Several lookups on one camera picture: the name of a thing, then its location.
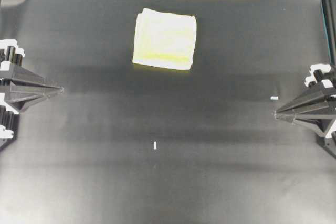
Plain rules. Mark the black frame post right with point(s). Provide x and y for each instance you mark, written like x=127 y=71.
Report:
x=328 y=8

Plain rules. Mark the yellow folded cloth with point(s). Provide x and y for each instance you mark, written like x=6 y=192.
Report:
x=164 y=40

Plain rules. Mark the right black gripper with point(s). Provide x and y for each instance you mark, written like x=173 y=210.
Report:
x=314 y=109

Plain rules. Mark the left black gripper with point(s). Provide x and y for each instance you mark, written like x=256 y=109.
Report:
x=24 y=88

